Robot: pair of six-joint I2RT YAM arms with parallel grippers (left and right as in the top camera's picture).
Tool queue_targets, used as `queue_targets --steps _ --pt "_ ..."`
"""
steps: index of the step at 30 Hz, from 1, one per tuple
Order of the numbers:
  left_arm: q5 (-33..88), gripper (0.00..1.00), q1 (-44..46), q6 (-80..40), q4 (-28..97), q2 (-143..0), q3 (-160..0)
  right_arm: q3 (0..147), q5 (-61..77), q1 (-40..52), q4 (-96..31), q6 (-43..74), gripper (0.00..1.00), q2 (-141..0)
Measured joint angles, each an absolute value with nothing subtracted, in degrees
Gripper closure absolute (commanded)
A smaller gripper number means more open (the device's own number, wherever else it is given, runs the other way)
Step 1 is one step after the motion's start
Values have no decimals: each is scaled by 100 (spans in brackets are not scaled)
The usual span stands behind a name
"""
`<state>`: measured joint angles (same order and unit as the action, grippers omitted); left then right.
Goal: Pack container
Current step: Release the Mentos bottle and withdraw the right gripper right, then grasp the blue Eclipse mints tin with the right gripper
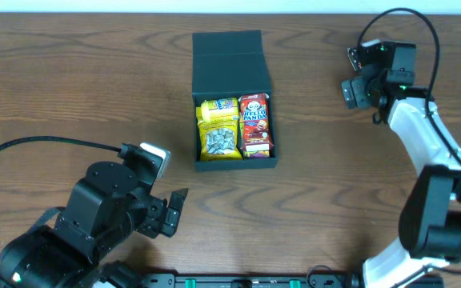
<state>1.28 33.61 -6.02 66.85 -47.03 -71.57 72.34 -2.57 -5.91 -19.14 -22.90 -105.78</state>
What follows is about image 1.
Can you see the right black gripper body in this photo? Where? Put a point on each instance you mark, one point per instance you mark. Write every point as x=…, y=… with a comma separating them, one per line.
x=354, y=93

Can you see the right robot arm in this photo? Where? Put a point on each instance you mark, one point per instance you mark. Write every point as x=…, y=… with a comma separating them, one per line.
x=429, y=236

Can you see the red Hello Panda box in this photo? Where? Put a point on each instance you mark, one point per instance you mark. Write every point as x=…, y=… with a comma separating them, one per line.
x=256, y=140

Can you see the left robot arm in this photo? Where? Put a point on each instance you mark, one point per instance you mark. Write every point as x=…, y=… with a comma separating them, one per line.
x=65, y=246

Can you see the yellow sunflower seed bag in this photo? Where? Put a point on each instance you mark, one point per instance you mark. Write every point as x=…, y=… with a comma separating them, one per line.
x=219, y=136

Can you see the black Mars chocolate bar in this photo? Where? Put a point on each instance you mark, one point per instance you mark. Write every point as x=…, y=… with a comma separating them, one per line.
x=353, y=55

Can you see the yellow M&M's tube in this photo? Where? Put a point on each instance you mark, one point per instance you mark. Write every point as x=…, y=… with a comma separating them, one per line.
x=218, y=110

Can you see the black gift box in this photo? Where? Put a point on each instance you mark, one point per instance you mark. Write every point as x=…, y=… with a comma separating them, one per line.
x=229, y=65

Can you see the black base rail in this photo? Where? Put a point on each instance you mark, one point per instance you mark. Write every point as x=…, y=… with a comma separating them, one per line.
x=171, y=281

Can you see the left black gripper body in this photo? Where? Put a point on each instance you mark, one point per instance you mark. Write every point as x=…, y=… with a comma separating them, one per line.
x=162, y=216

